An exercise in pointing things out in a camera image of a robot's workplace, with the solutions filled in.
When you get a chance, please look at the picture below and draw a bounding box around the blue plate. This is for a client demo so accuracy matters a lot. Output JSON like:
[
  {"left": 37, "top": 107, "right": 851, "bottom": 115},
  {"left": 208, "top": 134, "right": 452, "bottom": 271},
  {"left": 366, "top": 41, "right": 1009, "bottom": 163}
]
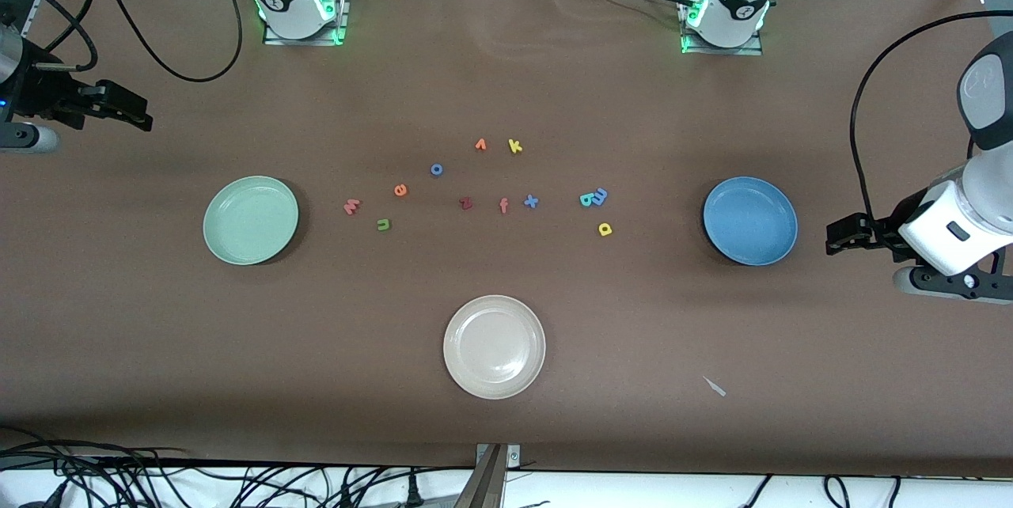
[{"left": 703, "top": 176, "right": 799, "bottom": 267}]

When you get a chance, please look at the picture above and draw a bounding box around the green plate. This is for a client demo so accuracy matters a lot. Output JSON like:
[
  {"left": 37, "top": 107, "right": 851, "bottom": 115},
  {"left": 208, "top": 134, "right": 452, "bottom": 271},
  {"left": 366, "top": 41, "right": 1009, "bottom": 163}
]
[{"left": 203, "top": 176, "right": 300, "bottom": 266}]

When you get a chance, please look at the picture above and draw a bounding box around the beige plate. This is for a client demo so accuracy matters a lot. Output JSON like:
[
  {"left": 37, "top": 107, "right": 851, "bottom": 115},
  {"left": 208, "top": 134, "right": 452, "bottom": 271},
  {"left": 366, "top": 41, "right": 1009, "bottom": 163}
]
[{"left": 442, "top": 295, "right": 547, "bottom": 400}]

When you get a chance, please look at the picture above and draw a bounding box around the brown paper table cover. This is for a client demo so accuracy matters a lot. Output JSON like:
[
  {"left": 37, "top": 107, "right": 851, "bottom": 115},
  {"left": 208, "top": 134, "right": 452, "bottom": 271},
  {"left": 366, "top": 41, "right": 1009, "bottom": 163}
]
[{"left": 0, "top": 0, "right": 1013, "bottom": 479}]

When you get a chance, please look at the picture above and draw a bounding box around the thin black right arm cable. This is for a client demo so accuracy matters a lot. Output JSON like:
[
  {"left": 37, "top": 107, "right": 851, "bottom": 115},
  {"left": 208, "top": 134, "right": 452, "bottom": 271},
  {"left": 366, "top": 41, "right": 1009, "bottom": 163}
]
[{"left": 32, "top": 0, "right": 101, "bottom": 72}]

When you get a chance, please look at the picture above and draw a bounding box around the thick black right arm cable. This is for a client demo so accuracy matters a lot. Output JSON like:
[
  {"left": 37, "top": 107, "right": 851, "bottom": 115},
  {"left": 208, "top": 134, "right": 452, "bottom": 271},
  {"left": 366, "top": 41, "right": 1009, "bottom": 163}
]
[{"left": 83, "top": 0, "right": 245, "bottom": 84}]

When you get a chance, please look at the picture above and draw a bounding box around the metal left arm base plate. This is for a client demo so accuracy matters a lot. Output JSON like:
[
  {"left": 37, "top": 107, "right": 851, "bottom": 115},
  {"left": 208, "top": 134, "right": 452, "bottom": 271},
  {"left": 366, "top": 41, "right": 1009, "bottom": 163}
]
[{"left": 678, "top": 0, "right": 765, "bottom": 57}]

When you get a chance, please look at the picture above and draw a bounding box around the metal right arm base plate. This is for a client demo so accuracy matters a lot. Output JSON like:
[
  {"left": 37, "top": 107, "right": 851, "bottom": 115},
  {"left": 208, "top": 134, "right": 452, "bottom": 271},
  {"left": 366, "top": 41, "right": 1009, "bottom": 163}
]
[{"left": 263, "top": 0, "right": 350, "bottom": 47}]

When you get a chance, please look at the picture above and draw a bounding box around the metal table edge bracket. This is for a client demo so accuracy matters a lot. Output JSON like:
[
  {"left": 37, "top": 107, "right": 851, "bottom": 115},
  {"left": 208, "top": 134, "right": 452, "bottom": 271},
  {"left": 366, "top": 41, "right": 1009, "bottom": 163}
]
[{"left": 455, "top": 443, "right": 522, "bottom": 508}]

